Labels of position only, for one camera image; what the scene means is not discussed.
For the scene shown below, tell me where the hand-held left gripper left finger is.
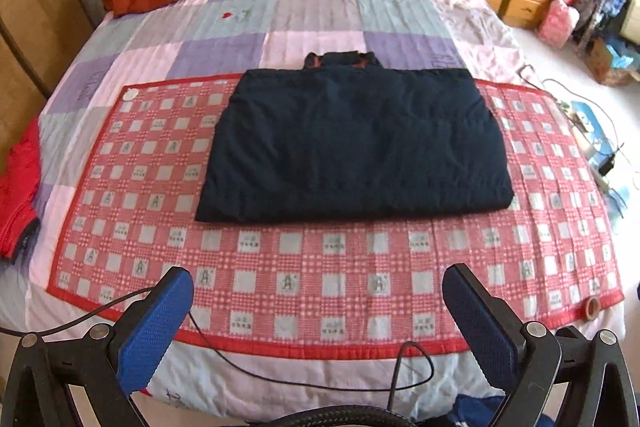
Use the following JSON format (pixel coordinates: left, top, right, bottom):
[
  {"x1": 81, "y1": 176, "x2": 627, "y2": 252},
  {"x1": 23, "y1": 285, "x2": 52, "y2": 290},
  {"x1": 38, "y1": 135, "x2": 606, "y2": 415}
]
[{"x1": 0, "y1": 266, "x2": 195, "y2": 427}]

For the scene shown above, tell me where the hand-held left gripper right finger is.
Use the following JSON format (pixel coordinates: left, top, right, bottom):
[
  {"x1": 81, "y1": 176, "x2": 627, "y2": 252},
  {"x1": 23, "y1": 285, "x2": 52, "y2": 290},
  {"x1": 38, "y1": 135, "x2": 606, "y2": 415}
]
[{"x1": 441, "y1": 263, "x2": 640, "y2": 427}]

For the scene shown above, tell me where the navy padded jacket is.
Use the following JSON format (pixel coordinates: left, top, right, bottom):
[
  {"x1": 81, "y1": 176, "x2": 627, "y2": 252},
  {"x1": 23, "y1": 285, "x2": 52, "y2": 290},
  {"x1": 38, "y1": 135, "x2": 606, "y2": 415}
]
[{"x1": 194, "y1": 51, "x2": 516, "y2": 224}]

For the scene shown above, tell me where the red checked mat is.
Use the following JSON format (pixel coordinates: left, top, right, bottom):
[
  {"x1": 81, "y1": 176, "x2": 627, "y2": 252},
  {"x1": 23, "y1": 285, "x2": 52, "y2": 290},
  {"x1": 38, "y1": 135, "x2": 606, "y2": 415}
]
[{"x1": 46, "y1": 74, "x2": 626, "y2": 360}]

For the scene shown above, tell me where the red garment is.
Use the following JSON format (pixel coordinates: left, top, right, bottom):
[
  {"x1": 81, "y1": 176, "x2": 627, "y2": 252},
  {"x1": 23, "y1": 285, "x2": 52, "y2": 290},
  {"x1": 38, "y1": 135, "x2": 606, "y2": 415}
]
[{"x1": 0, "y1": 117, "x2": 43, "y2": 263}]

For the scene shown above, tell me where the blue paper sheet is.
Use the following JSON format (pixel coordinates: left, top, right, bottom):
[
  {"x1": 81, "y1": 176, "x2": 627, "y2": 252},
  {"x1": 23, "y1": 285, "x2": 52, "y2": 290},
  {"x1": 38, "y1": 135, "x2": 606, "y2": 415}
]
[{"x1": 570, "y1": 99, "x2": 603, "y2": 132}]

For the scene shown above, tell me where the open cardboard box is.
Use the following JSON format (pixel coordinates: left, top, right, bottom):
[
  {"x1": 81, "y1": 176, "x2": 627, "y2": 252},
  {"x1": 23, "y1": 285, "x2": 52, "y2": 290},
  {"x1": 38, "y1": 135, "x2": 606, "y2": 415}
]
[{"x1": 582, "y1": 37, "x2": 640, "y2": 86}]

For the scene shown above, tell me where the pink bag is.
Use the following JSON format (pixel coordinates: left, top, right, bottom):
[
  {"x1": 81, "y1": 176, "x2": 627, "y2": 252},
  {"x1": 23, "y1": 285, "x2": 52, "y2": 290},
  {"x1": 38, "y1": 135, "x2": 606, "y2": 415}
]
[{"x1": 537, "y1": 0, "x2": 581, "y2": 49}]

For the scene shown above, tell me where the wooden wardrobe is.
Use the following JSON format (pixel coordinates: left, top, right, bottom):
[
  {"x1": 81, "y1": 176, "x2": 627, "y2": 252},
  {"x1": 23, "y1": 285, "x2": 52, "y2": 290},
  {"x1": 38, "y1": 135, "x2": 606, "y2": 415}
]
[{"x1": 0, "y1": 0, "x2": 96, "y2": 178}]

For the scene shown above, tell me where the beige fabric box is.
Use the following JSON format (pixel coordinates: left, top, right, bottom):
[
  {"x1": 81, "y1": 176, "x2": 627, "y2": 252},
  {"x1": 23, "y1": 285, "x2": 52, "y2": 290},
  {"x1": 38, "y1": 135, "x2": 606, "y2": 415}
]
[{"x1": 607, "y1": 0, "x2": 640, "y2": 38}]

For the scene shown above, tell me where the patchwork quilt bed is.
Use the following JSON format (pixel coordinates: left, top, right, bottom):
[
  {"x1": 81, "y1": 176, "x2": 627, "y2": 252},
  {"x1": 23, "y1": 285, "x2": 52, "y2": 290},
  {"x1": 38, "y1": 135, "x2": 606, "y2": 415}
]
[{"x1": 0, "y1": 0, "x2": 628, "y2": 423}]

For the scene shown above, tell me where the thin black cable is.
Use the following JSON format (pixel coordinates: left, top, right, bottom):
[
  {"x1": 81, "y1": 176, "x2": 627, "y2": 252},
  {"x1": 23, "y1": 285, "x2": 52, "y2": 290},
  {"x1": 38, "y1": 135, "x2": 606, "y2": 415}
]
[{"x1": 0, "y1": 284, "x2": 436, "y2": 413}]

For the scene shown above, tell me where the black braided cable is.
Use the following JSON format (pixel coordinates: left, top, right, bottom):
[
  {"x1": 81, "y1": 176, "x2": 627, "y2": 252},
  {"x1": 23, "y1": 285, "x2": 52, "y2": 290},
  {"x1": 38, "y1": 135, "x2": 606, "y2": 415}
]
[{"x1": 240, "y1": 409, "x2": 416, "y2": 427}]

